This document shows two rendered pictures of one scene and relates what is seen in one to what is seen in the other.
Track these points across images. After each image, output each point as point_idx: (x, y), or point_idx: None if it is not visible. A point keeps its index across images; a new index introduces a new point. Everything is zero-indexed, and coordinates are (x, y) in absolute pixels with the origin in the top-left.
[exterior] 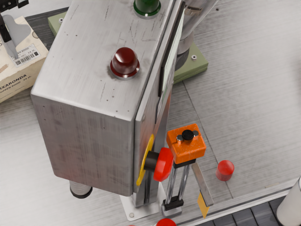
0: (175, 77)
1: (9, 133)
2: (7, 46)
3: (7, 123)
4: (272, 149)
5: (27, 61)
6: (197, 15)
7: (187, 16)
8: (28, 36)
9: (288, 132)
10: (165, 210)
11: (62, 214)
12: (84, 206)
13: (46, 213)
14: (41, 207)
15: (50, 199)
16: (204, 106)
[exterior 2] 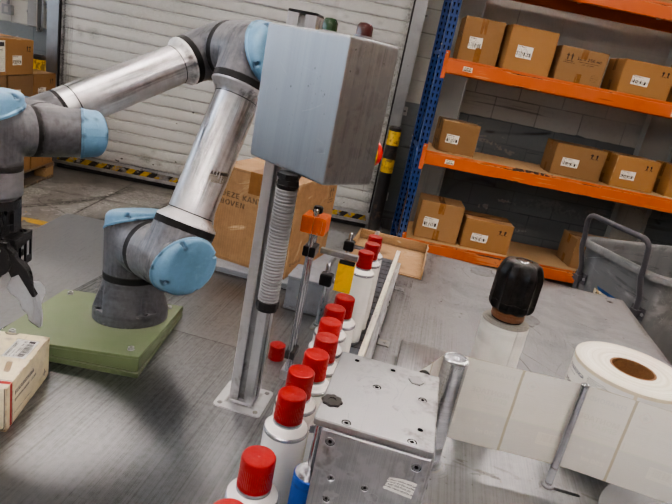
0: (171, 322)
1: (60, 434)
2: (36, 303)
3: (46, 430)
4: (283, 332)
5: (29, 350)
6: (225, 183)
7: (219, 185)
8: (4, 336)
9: (279, 321)
10: (288, 366)
11: (201, 449)
12: (212, 432)
13: (186, 458)
14: (175, 458)
15: (175, 448)
16: (210, 334)
